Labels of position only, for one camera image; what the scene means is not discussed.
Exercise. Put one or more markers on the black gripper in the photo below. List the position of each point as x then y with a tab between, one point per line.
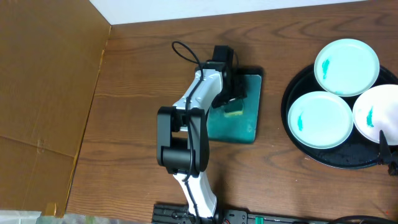
232	96

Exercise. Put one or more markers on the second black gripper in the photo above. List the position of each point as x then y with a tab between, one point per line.
384	145

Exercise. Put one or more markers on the yellow green scrubbing sponge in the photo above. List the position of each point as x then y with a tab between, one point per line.
234	108

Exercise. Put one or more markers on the mint green plate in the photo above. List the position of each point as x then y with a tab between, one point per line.
320	120
346	67

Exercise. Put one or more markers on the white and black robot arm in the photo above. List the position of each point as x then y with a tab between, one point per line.
183	145

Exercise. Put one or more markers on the rectangular black water tray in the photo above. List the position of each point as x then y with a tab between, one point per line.
242	128

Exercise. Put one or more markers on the white plate with green stain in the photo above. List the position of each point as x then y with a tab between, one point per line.
376	110

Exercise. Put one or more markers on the brown cardboard panel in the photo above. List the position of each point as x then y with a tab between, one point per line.
51	53

